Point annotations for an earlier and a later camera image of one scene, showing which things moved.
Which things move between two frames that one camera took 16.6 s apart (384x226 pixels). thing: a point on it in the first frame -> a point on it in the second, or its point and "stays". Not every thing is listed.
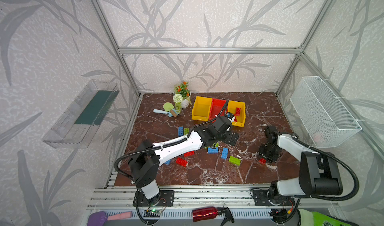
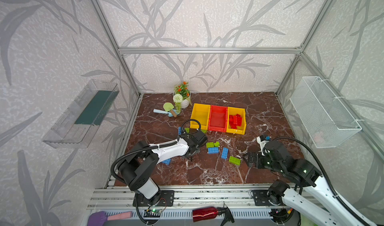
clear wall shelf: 74,127 stays
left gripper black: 231,138 -> 192,149
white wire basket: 329,122 stays
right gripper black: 267,152 -> 255,160
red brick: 238,111 -> 237,120
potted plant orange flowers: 181,97 stays
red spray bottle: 209,213 stays
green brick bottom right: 234,160 stays
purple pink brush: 98,218 stays
